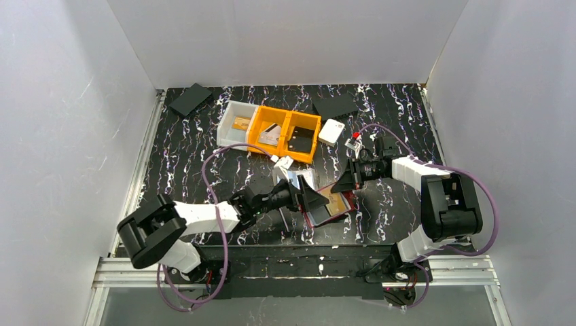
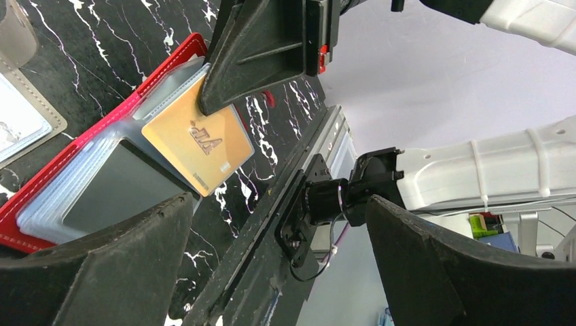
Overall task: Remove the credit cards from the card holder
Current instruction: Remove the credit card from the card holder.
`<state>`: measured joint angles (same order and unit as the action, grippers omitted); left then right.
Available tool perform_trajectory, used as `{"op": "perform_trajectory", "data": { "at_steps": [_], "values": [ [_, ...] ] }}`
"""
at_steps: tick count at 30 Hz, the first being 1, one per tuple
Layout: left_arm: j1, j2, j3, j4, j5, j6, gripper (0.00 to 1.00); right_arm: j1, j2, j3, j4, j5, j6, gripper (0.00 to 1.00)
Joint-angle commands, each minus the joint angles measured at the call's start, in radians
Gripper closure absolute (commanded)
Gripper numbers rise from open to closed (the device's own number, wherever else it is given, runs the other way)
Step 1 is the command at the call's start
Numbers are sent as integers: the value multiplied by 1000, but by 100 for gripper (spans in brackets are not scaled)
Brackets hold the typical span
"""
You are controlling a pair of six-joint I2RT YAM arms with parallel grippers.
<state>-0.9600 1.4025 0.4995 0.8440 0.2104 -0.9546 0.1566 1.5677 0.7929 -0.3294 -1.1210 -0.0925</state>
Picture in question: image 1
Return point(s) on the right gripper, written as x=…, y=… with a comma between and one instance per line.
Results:
x=354, y=173

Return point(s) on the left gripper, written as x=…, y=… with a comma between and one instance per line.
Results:
x=293, y=192

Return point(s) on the red card holder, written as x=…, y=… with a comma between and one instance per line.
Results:
x=319, y=216

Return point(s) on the gold card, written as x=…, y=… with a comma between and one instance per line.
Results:
x=338, y=203
x=241, y=123

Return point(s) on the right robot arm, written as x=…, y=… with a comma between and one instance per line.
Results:
x=449, y=207

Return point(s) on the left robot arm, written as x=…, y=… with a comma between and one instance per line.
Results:
x=152, y=233

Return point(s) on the black card in bin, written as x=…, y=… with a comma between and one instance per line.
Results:
x=301, y=140

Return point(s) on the silver VIP card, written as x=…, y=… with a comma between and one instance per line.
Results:
x=270, y=135

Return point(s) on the yellow bin with black card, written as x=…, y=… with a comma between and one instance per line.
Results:
x=304, y=120

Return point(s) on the yellow bin with silver card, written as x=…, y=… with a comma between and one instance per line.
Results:
x=264, y=117

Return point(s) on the gold card in white bin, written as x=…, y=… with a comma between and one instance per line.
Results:
x=241, y=123

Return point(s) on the black yellow screwdriver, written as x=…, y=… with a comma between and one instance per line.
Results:
x=284, y=221

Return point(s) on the white small box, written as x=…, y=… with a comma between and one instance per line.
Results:
x=331, y=132

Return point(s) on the black flat box right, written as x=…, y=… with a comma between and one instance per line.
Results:
x=335, y=107

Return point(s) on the black flat box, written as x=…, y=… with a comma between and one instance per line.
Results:
x=190, y=100
x=335, y=107

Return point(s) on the white plastic bin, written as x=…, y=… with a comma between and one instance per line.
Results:
x=226, y=135

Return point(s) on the black flat box left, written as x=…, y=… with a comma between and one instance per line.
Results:
x=190, y=100

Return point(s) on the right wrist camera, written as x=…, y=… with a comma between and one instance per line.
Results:
x=355, y=144

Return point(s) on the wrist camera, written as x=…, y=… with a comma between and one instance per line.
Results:
x=281, y=166
x=355, y=144

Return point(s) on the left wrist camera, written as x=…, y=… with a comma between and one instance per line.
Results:
x=281, y=166

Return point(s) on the aluminium table rail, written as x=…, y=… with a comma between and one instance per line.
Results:
x=99, y=293

